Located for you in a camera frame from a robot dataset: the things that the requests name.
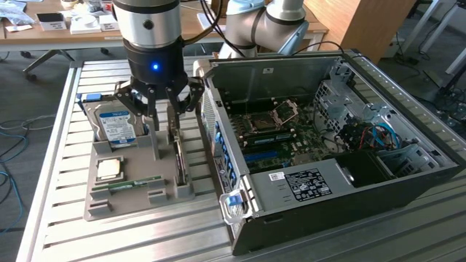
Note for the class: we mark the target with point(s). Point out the clear plastic bag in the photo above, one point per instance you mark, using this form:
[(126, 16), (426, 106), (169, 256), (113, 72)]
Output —
[(15, 13)]

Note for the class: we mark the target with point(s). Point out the blue expansion slot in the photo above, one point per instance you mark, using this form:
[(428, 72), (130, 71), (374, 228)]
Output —
[(262, 157)]

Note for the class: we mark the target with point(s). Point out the hard disk with blue carrier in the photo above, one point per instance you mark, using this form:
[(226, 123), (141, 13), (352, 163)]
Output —
[(117, 122)]

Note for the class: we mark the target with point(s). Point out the grey parts rack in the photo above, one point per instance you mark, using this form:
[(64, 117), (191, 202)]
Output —
[(138, 169)]

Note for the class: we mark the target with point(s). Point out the white box with black top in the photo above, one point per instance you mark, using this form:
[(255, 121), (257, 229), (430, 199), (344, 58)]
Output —
[(51, 24)]

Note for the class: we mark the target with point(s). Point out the black open PC case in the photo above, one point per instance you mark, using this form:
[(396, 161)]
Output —
[(327, 218)]

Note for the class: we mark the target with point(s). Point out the metal disk bay cage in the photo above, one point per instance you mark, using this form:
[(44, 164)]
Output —
[(335, 109)]

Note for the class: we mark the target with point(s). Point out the grey power supply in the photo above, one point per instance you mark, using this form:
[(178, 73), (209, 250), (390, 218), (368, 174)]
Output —
[(269, 196)]

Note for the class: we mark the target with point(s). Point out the blue case latch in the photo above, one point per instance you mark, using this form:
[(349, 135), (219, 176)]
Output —
[(234, 200)]

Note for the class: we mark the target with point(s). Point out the green graphics card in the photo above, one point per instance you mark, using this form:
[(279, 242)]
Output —
[(181, 163)]

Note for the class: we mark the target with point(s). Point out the tape roll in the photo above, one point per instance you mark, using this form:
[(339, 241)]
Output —
[(68, 3)]

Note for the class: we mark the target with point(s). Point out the green RAM stick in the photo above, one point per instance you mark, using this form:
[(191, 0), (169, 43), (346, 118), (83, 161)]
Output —
[(127, 183)]

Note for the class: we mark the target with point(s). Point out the plain white box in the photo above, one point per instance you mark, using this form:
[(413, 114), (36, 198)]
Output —
[(109, 26)]

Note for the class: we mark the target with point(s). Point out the small white card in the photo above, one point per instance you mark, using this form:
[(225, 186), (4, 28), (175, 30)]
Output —
[(18, 28)]

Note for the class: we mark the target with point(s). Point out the wooden desk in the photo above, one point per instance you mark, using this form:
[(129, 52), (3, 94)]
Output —
[(43, 38)]

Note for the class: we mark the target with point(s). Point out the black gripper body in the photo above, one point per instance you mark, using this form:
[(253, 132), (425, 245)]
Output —
[(157, 68)]

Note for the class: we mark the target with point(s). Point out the white box with round part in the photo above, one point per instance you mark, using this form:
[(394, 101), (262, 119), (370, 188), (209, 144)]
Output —
[(86, 27)]

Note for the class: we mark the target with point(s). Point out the white paper stack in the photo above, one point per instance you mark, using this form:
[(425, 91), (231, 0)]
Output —
[(207, 23)]

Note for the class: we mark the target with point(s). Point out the green motherboard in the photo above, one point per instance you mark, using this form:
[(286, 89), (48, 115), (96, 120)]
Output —
[(306, 142)]

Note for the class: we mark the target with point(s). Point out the silver CPU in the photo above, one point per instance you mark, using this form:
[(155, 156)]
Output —
[(109, 169)]

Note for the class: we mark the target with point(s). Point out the metal socket cover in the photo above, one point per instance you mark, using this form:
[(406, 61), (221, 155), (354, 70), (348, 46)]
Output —
[(291, 105)]

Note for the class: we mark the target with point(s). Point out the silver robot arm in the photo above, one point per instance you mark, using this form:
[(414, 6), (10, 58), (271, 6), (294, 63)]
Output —
[(151, 24)]

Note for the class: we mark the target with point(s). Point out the wooden cabinet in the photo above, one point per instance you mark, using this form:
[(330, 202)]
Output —
[(364, 27)]

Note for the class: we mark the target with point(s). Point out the RAM stick with white label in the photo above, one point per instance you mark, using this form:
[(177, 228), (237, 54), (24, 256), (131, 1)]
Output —
[(269, 139)]

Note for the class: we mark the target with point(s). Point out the CPU socket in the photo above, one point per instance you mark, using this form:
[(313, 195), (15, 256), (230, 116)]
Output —
[(262, 122)]

